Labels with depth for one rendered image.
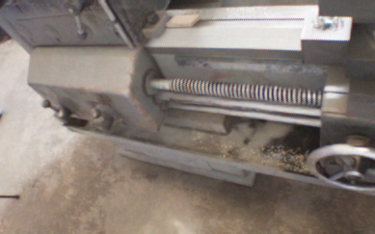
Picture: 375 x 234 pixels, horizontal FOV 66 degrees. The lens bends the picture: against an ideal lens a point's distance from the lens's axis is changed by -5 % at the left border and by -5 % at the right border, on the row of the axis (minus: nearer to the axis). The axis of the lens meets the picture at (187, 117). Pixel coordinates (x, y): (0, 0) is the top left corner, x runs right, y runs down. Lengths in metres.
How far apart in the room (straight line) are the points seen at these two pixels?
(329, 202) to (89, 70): 1.09
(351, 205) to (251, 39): 0.90
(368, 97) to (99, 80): 0.73
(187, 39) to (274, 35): 0.24
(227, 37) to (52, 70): 0.64
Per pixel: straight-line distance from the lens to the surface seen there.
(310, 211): 1.41
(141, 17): 0.89
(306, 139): 1.09
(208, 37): 0.83
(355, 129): 0.71
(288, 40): 0.76
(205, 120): 1.11
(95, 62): 1.00
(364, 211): 1.43
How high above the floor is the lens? 1.35
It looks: 50 degrees down
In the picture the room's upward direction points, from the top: 32 degrees counter-clockwise
